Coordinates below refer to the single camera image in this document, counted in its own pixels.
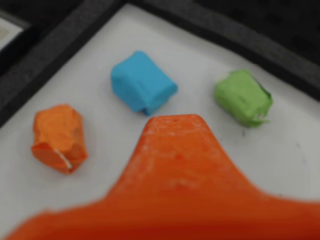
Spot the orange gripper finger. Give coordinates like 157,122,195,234
0,113,320,240

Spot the blue paper wad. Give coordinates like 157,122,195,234
110,50,179,117

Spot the green paper wad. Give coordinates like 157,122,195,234
213,69,274,129

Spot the orange paper wad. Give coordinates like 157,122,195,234
31,104,89,175

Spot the grey foam border strip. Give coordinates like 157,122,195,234
0,0,128,128
129,0,320,101

